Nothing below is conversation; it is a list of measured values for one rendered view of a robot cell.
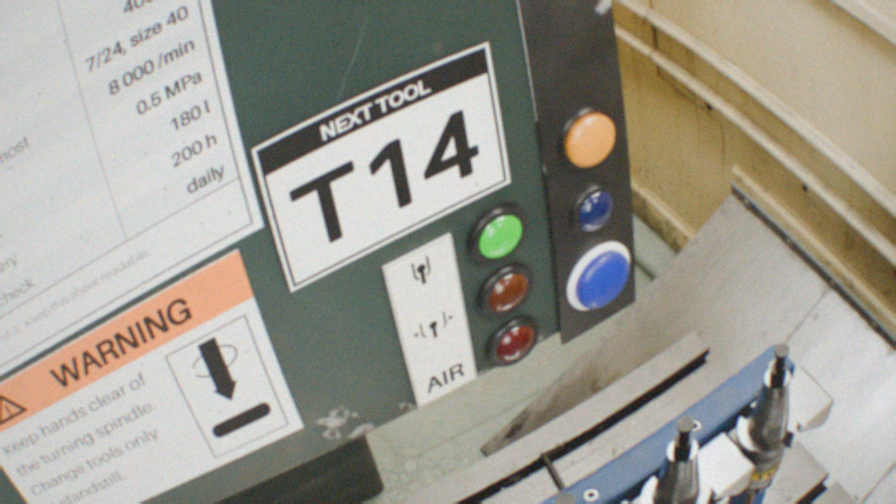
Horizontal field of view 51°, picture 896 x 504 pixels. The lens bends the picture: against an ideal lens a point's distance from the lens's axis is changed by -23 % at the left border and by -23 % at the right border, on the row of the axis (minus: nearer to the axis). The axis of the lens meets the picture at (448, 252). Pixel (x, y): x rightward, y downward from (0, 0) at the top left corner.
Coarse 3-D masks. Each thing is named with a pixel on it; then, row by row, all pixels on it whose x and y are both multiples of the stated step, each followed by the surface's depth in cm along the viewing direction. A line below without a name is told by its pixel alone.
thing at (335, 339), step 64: (256, 0) 36; (320, 0) 38; (384, 0) 39; (448, 0) 41; (512, 0) 42; (256, 64) 38; (320, 64) 40; (384, 64) 41; (512, 64) 44; (256, 128) 40; (512, 128) 46; (256, 192) 41; (512, 192) 48; (256, 256) 43; (384, 256) 46; (512, 256) 50; (320, 320) 46; (384, 320) 48; (320, 384) 48; (384, 384) 50; (320, 448) 51
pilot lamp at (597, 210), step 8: (600, 192) 50; (592, 200) 50; (600, 200) 50; (608, 200) 51; (584, 208) 50; (592, 208) 50; (600, 208) 50; (608, 208) 51; (584, 216) 50; (592, 216) 50; (600, 216) 51; (608, 216) 51; (584, 224) 51; (592, 224) 51; (600, 224) 51
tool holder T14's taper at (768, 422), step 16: (768, 384) 85; (784, 384) 85; (768, 400) 86; (784, 400) 86; (752, 416) 89; (768, 416) 87; (784, 416) 87; (752, 432) 89; (768, 432) 88; (784, 432) 89
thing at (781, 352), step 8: (784, 344) 84; (776, 352) 83; (784, 352) 83; (776, 360) 84; (784, 360) 84; (776, 368) 84; (784, 368) 84; (776, 376) 84; (784, 376) 85; (776, 384) 85
